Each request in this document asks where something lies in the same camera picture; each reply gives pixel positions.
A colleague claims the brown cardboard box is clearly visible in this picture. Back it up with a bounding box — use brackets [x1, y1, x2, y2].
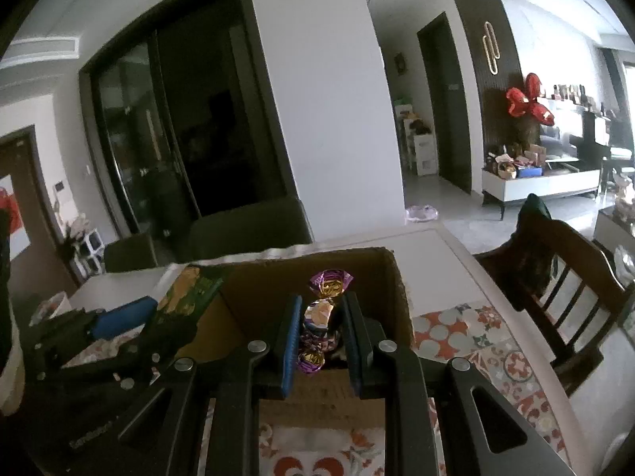
[182, 247, 412, 430]

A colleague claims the white tv cabinet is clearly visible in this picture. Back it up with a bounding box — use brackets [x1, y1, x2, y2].
[482, 170, 600, 220]

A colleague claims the dark wooden chair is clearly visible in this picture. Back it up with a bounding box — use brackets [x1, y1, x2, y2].
[476, 194, 634, 395]

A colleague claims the green cracker snack packet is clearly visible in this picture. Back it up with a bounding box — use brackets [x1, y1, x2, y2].
[155, 264, 226, 323]

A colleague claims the patterned table runner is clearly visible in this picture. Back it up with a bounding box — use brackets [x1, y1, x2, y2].
[63, 299, 572, 476]

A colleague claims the red ribbon bow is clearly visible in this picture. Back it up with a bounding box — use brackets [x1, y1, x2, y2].
[506, 73, 555, 127]

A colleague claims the dark upholstered chair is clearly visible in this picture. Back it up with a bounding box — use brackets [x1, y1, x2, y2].
[187, 197, 313, 260]

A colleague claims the purple candy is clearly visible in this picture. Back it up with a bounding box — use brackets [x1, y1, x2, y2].
[297, 269, 353, 375]

